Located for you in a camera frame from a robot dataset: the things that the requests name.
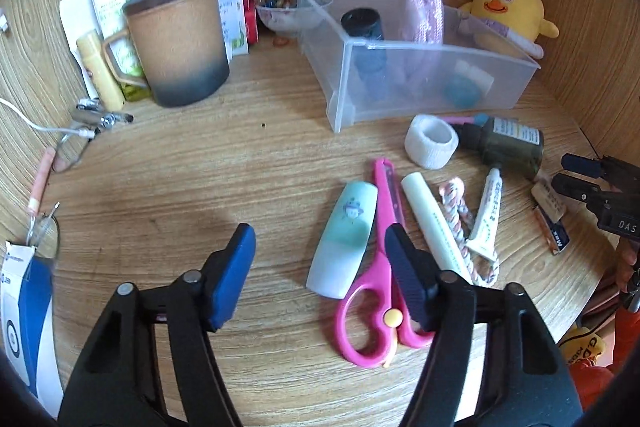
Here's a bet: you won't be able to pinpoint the white ointment tube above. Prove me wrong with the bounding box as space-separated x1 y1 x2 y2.
465 167 503 263

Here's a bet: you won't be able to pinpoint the dark green bottle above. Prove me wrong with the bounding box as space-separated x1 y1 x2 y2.
457 116 545 178

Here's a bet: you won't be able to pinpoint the pink scissors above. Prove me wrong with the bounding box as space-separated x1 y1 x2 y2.
335 158 436 368

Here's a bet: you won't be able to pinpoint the clear plastic bin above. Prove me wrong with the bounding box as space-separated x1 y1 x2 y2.
296 0 542 134

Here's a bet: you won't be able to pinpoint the white cable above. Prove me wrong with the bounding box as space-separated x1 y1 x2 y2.
0 98 96 140

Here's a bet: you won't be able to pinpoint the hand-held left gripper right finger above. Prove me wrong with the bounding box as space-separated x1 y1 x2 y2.
385 223 586 427

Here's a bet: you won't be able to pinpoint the brown mug with lid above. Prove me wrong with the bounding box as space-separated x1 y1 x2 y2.
101 0 232 108

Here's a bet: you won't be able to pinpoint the white green stick tube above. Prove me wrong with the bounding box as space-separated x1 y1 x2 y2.
401 172 473 285

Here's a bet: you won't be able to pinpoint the small white item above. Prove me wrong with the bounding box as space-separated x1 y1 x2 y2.
455 59 495 90

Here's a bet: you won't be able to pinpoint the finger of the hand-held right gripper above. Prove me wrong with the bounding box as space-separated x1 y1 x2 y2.
561 153 608 180
551 173 601 208

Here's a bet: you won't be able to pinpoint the blue white box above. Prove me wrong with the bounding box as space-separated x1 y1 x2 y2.
0 243 63 415

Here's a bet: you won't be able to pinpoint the pink white braided rope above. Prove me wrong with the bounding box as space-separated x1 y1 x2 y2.
439 178 500 287

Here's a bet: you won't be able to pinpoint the pink pen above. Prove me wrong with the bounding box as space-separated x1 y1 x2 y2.
27 147 57 215

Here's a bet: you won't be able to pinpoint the black bottle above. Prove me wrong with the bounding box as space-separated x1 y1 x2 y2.
341 8 388 102

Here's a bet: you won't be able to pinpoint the white bandage roll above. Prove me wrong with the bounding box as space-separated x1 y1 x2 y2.
404 113 459 170

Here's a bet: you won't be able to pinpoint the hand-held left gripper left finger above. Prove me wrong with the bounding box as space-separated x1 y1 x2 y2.
57 223 257 427

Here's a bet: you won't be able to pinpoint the pastel green white case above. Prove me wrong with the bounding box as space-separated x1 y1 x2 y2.
306 181 379 299

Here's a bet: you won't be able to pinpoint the small tan labelled box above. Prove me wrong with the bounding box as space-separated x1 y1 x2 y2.
531 181 567 223

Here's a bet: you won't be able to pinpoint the yellow packet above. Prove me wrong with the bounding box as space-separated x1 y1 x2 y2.
557 327 608 365

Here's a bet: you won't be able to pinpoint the teal round item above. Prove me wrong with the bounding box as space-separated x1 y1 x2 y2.
445 74 483 108

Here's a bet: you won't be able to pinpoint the pink round mesh item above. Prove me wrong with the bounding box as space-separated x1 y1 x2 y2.
396 0 445 94

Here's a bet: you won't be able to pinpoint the pink teal dropper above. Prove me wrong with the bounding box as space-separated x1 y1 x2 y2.
442 113 491 128

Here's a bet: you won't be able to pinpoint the orange clothing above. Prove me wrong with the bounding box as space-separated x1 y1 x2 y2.
570 307 640 410

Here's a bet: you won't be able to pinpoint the small blue orange box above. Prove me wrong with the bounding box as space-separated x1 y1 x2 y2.
532 206 572 255

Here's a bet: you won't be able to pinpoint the bowl of marbles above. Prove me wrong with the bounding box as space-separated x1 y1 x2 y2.
256 0 333 32

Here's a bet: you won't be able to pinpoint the metal keys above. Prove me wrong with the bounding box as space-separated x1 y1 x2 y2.
70 98 135 132

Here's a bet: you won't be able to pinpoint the yellow tube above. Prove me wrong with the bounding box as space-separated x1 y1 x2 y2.
76 29 126 112

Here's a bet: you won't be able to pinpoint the metal wire ring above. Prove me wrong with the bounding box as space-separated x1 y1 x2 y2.
25 202 63 258

